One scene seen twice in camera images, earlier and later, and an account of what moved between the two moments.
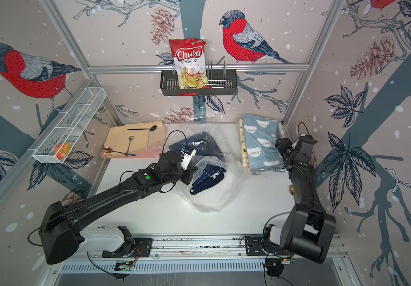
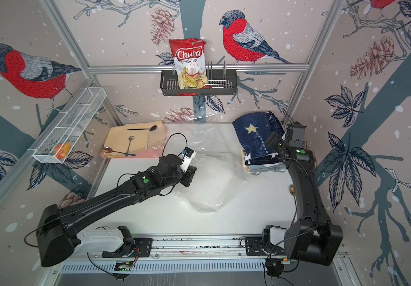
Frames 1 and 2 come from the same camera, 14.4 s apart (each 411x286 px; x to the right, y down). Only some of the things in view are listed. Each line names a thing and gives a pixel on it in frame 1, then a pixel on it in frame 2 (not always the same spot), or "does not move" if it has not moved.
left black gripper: (190, 171) does not move
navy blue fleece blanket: (209, 157) -> (253, 129)
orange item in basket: (61, 150) does not move
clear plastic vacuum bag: (221, 177) does not move
